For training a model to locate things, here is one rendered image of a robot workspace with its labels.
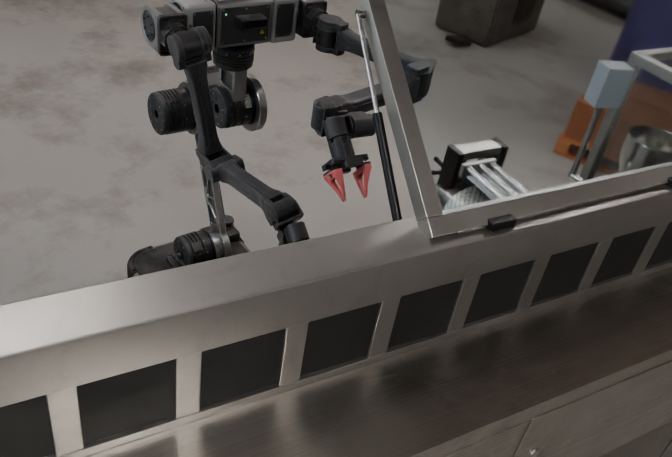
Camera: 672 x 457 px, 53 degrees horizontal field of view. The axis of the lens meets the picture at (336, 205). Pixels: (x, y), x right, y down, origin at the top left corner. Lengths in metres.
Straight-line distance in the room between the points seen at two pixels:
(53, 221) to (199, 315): 2.93
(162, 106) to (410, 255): 1.93
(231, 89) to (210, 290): 1.52
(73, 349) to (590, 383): 0.79
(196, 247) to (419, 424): 1.98
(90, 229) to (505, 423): 2.85
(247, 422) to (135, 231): 2.70
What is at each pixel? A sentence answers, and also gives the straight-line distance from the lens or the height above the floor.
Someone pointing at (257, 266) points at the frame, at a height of 1.65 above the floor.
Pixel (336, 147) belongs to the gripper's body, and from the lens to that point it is 1.62.
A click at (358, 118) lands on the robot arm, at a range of 1.67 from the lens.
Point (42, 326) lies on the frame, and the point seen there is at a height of 1.65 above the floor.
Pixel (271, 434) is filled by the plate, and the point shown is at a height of 1.44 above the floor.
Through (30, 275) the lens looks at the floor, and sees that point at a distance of 3.43.
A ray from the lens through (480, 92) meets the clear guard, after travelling 1.13.
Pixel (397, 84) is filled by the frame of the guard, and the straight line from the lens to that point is 1.03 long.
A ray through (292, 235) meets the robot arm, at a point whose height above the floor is 1.17.
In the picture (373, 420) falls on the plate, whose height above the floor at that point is 1.44.
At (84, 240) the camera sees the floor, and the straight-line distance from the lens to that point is 3.59.
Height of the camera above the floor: 2.24
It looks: 35 degrees down
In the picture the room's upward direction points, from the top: 10 degrees clockwise
